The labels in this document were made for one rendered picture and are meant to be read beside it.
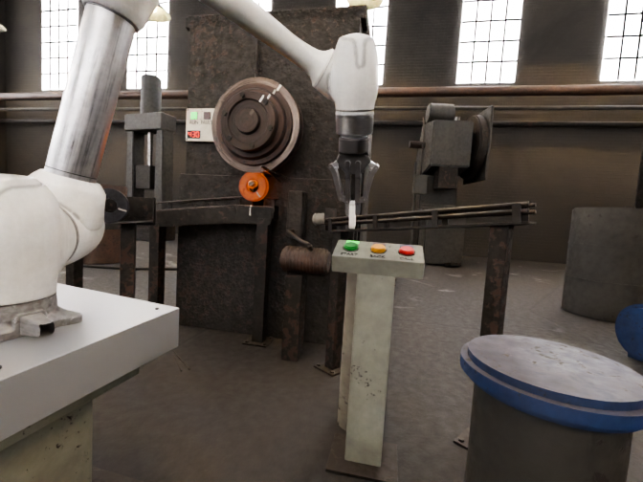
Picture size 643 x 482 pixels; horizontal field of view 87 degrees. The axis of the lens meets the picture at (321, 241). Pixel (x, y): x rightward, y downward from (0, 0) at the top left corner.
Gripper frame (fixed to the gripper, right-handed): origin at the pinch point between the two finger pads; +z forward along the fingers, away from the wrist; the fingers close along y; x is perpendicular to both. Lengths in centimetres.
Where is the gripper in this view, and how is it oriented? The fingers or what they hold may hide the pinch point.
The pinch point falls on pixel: (352, 214)
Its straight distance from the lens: 91.8
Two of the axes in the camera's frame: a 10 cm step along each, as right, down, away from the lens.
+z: 0.2, 9.1, 4.1
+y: -9.8, -0.7, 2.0
